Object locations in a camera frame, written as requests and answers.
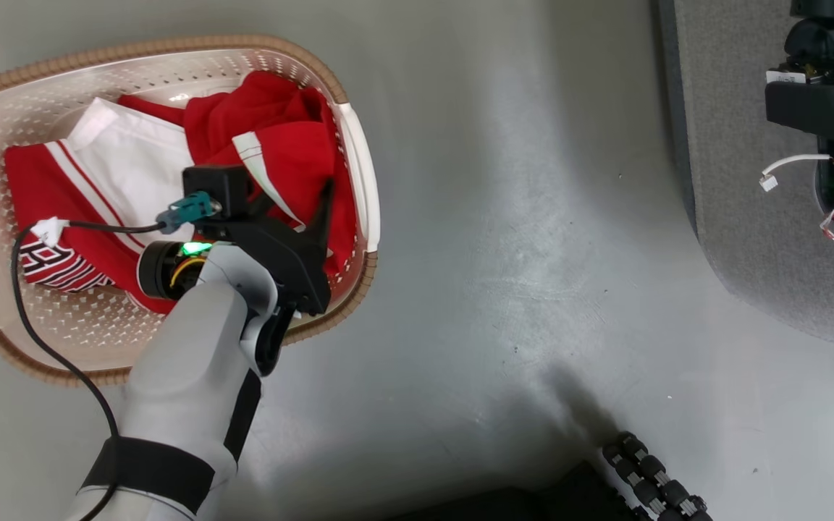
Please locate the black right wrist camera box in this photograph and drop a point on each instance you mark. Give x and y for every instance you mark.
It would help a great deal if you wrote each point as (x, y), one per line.
(822, 108)

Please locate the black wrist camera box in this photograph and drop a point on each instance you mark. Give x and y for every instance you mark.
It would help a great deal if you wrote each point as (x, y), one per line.
(216, 187)
(822, 108)

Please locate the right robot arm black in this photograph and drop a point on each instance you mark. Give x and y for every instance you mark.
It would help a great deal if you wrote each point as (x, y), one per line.
(833, 32)

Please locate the red and white jersey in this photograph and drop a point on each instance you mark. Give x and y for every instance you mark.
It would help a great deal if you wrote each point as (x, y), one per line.
(120, 166)

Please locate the grey fabric seat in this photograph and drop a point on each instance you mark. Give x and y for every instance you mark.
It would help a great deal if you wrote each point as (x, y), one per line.
(764, 181)

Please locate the white plastic laundry basket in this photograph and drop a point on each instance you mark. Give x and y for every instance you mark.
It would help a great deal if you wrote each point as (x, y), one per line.
(294, 87)

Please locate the plain red garment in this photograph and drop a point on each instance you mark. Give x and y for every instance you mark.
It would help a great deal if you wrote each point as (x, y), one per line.
(279, 137)

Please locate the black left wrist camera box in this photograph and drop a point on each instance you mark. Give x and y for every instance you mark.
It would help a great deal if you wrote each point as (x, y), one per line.
(216, 187)

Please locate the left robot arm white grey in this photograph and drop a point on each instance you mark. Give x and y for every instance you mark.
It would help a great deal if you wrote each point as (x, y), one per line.
(185, 376)

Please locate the black roller base wheel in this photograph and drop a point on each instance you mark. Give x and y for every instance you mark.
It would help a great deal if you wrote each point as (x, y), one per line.
(652, 477)

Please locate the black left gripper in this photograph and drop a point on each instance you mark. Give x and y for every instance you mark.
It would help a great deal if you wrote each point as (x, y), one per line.
(290, 264)

